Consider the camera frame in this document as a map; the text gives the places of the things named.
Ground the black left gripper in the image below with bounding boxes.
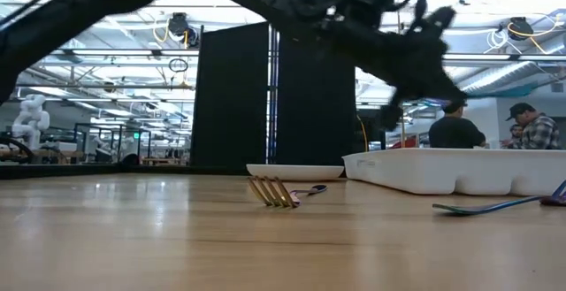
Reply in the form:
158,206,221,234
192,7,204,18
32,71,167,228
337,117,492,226
329,5,469,132

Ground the person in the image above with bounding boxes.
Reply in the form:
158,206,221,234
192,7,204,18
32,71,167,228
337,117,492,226
505,102,562,150
427,99,487,149
501,124,525,149

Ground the red background object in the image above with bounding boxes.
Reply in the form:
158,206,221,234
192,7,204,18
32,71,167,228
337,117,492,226
391,134,419,149

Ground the black equipment rack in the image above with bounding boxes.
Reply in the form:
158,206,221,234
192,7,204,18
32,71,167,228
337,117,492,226
356,113,386,151

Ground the white cutlery tray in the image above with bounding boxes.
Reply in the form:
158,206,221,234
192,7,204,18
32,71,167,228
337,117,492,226
342,148,566,196

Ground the black partition panel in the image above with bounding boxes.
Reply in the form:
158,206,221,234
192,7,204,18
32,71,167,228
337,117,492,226
276,29,357,167
189,21,272,168

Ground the white plate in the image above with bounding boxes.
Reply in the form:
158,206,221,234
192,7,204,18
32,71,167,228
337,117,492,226
246,163,345,183

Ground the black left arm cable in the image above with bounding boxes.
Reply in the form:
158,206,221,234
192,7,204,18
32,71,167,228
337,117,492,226
388,0,429,34

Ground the black ceiling cable reel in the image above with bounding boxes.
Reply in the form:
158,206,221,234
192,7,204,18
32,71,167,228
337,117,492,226
507,16,535,42
167,11,200,49

